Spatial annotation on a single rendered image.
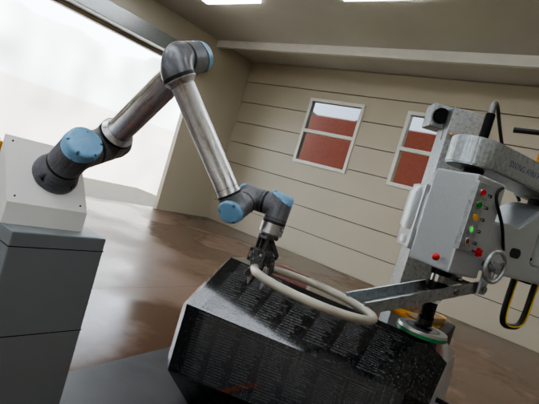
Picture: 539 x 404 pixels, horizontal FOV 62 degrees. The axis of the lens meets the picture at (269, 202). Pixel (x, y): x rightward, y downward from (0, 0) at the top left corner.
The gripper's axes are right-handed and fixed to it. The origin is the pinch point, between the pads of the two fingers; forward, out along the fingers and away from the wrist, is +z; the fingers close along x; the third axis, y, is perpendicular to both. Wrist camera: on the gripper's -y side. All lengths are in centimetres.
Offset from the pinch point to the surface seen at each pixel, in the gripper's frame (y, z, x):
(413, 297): -37, -14, 51
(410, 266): -131, -22, 28
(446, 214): -45, -51, 51
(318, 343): -33.9, 19.0, 20.6
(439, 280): -53, -23, 56
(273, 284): 23.3, -7.4, 18.7
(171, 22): -471, -305, -626
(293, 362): -29.6, 30.2, 14.3
